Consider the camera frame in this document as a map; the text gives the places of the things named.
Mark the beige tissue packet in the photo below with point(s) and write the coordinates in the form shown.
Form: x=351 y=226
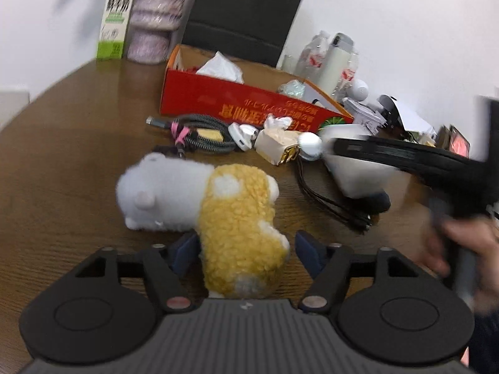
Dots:
x=275 y=144

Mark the red cardboard box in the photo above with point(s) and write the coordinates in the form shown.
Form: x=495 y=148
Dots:
x=234 y=101

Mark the clear water bottle red label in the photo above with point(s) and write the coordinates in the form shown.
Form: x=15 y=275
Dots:
x=349 y=74
x=312 y=58

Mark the grey tin box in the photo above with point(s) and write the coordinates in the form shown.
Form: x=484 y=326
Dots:
x=362 y=115

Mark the white and yellow plush hamster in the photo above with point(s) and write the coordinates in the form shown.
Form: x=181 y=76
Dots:
x=234 y=222

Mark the green and white milk carton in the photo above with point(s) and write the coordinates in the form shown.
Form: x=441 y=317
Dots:
x=115 y=19

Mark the clear glass cup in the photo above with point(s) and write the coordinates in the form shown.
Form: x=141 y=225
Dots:
x=287 y=63

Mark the white round cap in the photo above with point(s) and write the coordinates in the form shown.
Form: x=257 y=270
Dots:
x=310 y=146

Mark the crumpled clear plastic wrapper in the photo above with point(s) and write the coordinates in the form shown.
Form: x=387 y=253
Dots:
x=292 y=89

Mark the dark blue pouch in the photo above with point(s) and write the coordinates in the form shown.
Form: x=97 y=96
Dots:
x=377 y=202

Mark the purple fuzzy vase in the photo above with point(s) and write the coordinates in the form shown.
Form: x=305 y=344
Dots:
x=152 y=19

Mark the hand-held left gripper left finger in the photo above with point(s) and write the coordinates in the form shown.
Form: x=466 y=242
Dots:
x=183 y=251

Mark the person's right hand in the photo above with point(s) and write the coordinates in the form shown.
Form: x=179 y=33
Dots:
x=487 y=265

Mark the small white crumpled wrapper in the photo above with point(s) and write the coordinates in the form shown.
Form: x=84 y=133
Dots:
x=278 y=122

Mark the white thermos bottle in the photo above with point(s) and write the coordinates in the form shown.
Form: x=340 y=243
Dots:
x=335 y=64

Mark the white round speaker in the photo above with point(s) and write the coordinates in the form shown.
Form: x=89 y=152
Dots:
x=359 y=89

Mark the white plug adapter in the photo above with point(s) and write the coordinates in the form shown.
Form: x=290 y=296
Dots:
x=243 y=136

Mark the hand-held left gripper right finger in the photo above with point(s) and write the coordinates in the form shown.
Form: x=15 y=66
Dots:
x=308 y=251

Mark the white paper sheet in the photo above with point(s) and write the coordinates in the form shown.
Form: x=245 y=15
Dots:
x=413 y=119

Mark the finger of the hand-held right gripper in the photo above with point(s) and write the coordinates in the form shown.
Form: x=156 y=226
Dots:
x=382 y=152

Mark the white crumpled tissue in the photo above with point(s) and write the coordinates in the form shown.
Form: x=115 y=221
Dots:
x=220 y=68

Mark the tablet with dark case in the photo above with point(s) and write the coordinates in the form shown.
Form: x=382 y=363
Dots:
x=455 y=143

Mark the black paper bag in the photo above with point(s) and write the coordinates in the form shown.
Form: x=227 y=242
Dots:
x=245 y=11

